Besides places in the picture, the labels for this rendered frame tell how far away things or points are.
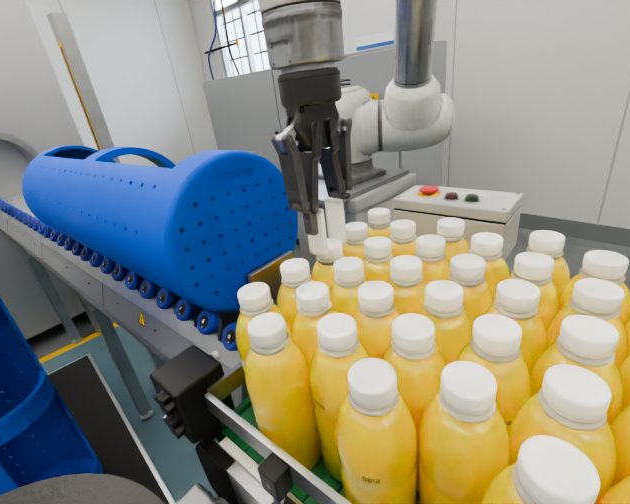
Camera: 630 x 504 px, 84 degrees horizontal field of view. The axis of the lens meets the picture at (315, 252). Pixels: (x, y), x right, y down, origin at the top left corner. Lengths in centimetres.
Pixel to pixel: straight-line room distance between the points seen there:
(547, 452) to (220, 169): 51
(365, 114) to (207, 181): 65
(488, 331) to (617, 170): 284
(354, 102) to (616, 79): 221
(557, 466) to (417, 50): 93
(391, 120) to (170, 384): 89
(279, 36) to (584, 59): 278
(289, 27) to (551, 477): 42
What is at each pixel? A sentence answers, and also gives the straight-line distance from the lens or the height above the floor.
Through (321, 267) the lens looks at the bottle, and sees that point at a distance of 51.
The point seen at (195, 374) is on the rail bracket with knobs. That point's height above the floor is 100.
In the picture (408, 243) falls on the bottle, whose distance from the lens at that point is 56.
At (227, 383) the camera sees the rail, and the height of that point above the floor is 97.
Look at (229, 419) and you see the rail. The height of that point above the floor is 97.
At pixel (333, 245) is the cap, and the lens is 51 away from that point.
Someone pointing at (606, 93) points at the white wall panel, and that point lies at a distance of 309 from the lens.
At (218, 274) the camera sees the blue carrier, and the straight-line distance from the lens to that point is 61.
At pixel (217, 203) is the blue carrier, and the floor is 116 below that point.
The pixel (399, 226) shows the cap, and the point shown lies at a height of 110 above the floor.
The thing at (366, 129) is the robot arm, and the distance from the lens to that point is 111.
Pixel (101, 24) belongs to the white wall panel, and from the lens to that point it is 592.
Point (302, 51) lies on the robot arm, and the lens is 42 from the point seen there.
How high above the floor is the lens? 132
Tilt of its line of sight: 26 degrees down
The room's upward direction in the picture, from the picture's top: 8 degrees counter-clockwise
